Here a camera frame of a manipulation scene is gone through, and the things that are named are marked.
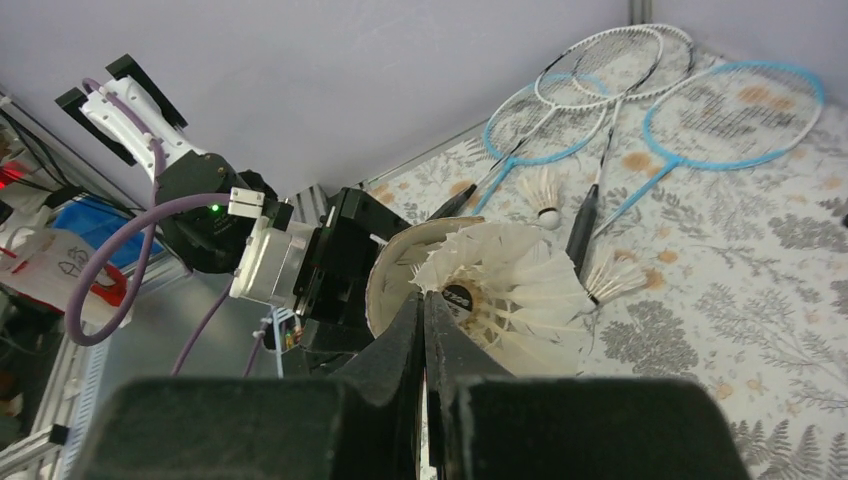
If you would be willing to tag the floral table mat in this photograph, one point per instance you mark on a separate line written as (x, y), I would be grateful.
(746, 290)

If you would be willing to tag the blue racket lower left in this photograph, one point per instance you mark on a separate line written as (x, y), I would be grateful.
(546, 121)

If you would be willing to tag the white shuttlecock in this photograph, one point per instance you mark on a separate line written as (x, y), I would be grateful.
(541, 189)
(611, 276)
(514, 293)

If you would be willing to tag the white racket rear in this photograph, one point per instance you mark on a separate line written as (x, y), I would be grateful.
(636, 63)

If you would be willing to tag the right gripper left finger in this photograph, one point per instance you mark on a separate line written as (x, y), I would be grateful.
(378, 431)

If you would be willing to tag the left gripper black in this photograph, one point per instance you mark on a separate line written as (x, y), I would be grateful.
(330, 291)

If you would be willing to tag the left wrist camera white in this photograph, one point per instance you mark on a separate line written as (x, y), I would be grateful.
(275, 250)

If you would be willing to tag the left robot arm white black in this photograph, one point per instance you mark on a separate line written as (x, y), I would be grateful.
(219, 220)

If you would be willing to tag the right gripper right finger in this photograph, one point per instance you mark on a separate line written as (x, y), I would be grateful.
(453, 365)

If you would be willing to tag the blue racket white grip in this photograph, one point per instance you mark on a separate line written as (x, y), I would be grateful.
(730, 116)

